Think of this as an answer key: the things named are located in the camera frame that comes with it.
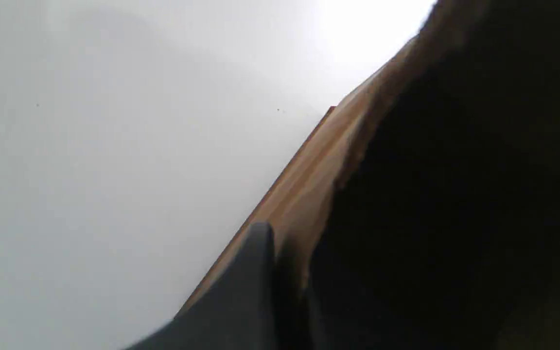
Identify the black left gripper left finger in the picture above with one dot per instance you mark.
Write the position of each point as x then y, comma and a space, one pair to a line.
236, 312

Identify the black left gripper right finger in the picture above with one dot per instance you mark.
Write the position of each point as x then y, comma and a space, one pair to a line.
298, 295

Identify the brown paper bag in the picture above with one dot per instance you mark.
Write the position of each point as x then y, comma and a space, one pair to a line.
433, 192

